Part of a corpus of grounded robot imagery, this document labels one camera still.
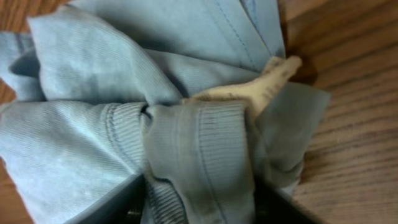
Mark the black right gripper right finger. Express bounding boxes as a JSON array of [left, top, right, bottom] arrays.
[[254, 179, 322, 224]]

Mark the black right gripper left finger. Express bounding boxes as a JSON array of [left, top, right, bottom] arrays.
[[67, 175, 146, 224]]

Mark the light blue printed t-shirt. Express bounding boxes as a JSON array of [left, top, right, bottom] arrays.
[[1, 1, 330, 223]]

